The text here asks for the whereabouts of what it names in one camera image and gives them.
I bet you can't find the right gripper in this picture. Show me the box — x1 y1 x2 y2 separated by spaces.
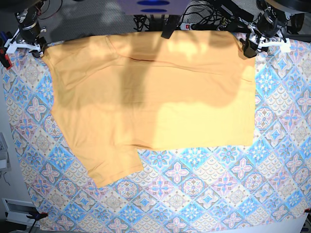
18 23 48 58

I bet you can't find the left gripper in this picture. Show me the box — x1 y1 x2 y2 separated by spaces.
243 23 285 58

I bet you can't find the yellow T-shirt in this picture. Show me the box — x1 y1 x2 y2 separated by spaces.
42 31 256 187

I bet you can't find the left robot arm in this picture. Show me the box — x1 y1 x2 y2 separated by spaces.
243 0 291 58

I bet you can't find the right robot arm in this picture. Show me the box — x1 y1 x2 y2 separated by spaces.
15 0 50 58

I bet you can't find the orange black clamp upper left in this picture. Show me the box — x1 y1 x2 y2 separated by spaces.
0 31 13 70

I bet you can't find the orange black clamp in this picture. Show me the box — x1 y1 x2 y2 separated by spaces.
0 31 13 70
26 212 48 221

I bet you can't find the white power strip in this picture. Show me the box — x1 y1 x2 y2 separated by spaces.
177 23 220 31

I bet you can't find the black clamp at table top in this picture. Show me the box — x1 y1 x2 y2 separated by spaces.
161 15 180 39

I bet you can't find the white box at left edge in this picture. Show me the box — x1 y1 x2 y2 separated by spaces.
0 133 11 172

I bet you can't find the patterned blue tile tablecloth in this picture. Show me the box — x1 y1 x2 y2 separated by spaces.
0 40 311 233

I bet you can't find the orange black clamp lower left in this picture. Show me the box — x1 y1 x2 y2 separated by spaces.
26 212 48 221

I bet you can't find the white wrist camera bracket right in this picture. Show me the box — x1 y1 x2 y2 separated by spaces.
7 29 38 54

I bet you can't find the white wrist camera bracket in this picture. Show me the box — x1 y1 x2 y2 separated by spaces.
7 29 38 54
258 36 291 53

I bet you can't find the white wrist camera bracket left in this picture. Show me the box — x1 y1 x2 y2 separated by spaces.
258 36 291 53

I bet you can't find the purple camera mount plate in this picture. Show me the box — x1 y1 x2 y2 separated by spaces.
117 0 190 15

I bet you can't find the white rail lower left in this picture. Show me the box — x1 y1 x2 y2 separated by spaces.
2 198 37 226

